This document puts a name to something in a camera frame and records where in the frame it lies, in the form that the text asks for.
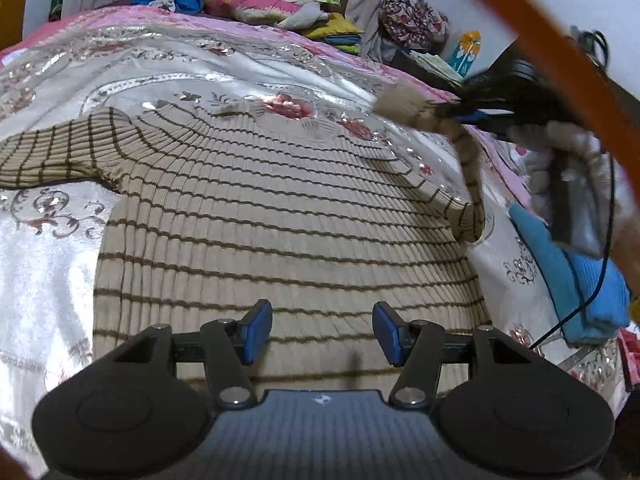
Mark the yellow folded blanket stack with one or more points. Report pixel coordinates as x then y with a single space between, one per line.
338 32

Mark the blue folded garment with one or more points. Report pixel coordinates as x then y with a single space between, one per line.
571 279

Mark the dark floral bundle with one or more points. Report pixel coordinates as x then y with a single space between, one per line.
414 24

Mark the white gloved right hand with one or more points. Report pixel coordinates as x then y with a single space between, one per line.
576 186

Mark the stack of papers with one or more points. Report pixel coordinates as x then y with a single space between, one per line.
435 65

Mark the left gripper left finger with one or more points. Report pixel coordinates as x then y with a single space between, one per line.
152 400

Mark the beige striped knit sweater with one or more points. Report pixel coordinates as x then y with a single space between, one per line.
223 205

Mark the wooden bedside desk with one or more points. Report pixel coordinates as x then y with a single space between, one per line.
11 22

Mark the floral satin bedspread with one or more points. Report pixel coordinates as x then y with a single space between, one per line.
135 58

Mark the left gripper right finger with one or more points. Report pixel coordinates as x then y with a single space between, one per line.
494 401

